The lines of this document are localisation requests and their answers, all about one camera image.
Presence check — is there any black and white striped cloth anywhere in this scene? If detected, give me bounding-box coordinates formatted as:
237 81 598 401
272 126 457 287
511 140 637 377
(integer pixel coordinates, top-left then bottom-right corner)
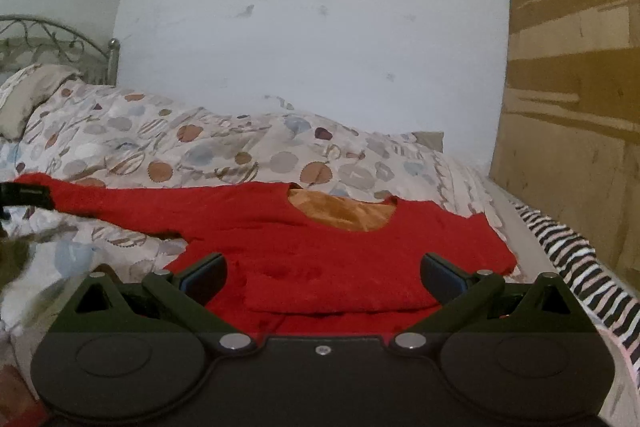
514 204 640 390

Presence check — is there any metal bed headboard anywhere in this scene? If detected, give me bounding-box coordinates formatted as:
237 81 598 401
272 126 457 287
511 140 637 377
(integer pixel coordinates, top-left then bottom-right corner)
0 14 122 88

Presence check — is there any beige pillow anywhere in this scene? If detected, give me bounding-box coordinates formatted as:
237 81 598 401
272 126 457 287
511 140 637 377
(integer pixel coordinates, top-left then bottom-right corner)
0 64 84 140

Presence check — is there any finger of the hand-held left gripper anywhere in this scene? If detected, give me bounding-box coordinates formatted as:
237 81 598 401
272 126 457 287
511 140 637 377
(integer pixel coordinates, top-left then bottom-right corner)
0 180 57 211

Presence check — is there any grey bed sheet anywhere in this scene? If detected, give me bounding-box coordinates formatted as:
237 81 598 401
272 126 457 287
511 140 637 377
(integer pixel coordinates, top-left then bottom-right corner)
479 181 568 280

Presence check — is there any red knit sweater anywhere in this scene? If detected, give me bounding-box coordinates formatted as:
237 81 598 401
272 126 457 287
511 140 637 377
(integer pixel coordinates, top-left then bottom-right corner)
14 173 519 336

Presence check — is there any brown cardboard board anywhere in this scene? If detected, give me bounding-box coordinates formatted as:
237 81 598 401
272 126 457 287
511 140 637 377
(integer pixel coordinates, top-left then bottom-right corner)
489 0 640 305

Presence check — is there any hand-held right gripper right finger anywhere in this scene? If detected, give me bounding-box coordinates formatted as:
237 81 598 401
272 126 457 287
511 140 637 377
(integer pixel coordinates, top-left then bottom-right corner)
390 252 584 353

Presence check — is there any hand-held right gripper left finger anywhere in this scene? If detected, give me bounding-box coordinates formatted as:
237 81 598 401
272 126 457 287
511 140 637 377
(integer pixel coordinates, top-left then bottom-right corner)
62 252 256 354

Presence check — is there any printed duvet with round patches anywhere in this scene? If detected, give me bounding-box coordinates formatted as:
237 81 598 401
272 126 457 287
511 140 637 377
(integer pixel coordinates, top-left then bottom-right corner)
0 74 516 358

